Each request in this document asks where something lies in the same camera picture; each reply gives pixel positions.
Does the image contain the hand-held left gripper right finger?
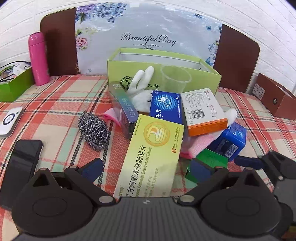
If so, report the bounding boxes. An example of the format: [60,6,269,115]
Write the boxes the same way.
[176,158,266,207]

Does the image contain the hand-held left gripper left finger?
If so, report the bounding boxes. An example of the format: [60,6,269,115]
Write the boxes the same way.
[30,158,117,207]

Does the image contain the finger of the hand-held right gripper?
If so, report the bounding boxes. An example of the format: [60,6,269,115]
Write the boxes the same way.
[234,150,296,183]

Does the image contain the steel wool scrubber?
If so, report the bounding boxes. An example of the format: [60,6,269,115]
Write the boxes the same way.
[77,111,110,151]

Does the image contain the yellow green medicine box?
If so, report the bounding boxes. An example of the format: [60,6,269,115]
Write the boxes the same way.
[113,114,185,198]

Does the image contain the blue medicine box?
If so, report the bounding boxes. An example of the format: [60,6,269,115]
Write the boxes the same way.
[149,90,184,126]

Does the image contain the white glove with pink cuff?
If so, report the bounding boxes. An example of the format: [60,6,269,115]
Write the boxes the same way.
[104,66,155,127]
[180,108,238,159]

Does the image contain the light green box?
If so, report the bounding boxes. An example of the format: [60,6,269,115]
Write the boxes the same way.
[106,47,222,98]

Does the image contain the small green carton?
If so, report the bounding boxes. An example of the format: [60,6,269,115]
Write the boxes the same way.
[185,148,228,184]

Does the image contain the dark blue small box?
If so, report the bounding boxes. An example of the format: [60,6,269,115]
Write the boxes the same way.
[207,122,247,161]

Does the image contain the white and orange medicine box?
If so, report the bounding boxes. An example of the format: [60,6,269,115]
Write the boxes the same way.
[181,88,228,137]

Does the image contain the grey teal long carton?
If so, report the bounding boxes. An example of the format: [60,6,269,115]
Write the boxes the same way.
[108,81,139,139]

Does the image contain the black smartphone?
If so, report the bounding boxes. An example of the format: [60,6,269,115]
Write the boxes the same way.
[1,139,44,210]

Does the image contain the brown cardboard box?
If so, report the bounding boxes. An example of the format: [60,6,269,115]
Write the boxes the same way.
[252,72,296,120]

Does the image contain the plaid bed sheet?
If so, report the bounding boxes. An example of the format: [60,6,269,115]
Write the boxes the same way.
[0,74,296,232]

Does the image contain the clear plastic cup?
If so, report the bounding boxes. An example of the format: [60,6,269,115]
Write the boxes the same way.
[161,65,192,93]

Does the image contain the white round-button device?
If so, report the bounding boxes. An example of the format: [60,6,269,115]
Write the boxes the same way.
[0,107,24,138]

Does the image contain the green storage box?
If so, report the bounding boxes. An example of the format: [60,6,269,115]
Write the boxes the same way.
[0,61,35,102]

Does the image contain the pink thermos bottle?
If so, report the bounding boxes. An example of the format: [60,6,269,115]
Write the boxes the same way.
[28,32,51,86]

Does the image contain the small white device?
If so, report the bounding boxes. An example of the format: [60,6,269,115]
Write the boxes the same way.
[13,63,31,76]

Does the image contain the floral packaged pillow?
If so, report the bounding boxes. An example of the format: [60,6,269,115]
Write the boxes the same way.
[74,5,223,76]

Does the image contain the black cable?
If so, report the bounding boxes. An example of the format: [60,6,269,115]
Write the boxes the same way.
[0,61,29,84]

